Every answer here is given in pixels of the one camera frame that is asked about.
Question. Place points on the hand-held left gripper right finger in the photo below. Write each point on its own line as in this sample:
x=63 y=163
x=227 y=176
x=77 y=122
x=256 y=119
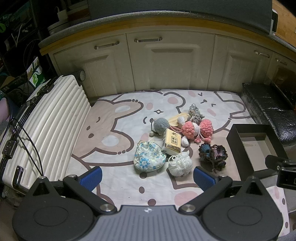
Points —
x=203 y=179

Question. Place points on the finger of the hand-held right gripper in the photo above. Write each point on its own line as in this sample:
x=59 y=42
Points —
x=274 y=162

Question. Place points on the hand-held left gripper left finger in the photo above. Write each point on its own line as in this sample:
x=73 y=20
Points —
x=91 y=177

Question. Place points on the dark crochet flower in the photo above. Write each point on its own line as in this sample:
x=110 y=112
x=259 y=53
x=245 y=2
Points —
x=212 y=156

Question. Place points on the white yarn pompom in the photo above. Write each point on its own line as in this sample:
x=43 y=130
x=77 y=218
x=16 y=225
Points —
x=180 y=164

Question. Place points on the white crochet piece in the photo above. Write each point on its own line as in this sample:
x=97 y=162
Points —
x=181 y=120
x=185 y=141

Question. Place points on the black box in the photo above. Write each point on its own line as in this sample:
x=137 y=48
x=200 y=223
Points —
x=234 y=143

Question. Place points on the small yellow carton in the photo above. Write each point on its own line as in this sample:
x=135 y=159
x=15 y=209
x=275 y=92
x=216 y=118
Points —
x=171 y=141

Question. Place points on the pink and white crochet jellyfish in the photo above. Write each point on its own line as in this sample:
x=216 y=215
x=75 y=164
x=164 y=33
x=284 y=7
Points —
x=188 y=129

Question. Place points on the blue floral fabric pouch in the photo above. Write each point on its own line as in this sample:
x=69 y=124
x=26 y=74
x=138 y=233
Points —
x=148 y=157

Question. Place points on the grey crochet ball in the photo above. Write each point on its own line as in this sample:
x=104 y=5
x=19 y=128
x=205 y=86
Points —
x=160 y=125

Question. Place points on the bear printed blanket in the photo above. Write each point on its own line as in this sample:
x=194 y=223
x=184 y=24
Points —
x=129 y=185

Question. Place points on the black wrapped cushion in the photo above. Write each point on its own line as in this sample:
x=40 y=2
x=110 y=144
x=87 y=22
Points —
x=268 y=104

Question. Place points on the white ribbed suitcase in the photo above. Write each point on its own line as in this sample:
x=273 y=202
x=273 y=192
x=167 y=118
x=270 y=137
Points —
x=53 y=120

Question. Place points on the cream cabinet door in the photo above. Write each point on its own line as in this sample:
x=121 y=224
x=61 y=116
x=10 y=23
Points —
x=240 y=67
x=171 y=64
x=281 y=69
x=104 y=69

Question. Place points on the small round dial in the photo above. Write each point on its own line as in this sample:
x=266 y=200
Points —
x=81 y=74

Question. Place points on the green and white carton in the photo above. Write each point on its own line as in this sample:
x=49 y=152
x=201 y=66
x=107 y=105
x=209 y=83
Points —
x=37 y=74

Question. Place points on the white upright appliance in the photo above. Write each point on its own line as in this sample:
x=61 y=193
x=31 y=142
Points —
x=274 y=20

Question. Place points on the white round device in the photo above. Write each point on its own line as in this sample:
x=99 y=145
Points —
x=57 y=27

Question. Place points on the white power adapter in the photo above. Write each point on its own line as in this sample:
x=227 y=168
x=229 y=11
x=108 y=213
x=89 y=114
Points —
x=62 y=14

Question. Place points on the grey countertop with wooden edge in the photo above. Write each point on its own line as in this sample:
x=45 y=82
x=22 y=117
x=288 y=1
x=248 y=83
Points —
x=138 y=17

